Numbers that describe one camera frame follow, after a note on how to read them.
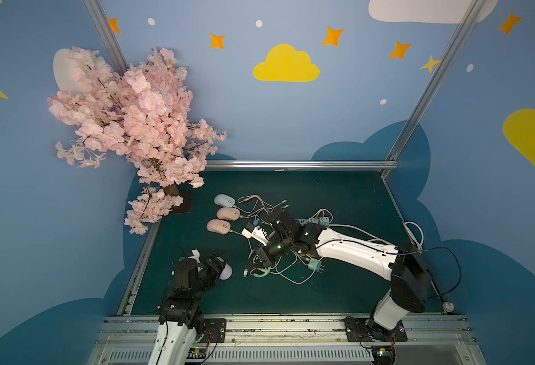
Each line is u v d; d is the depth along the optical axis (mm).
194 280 651
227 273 860
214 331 732
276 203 1072
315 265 861
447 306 838
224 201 1074
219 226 981
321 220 949
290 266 880
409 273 441
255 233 691
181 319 560
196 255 772
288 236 614
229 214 1023
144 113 611
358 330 748
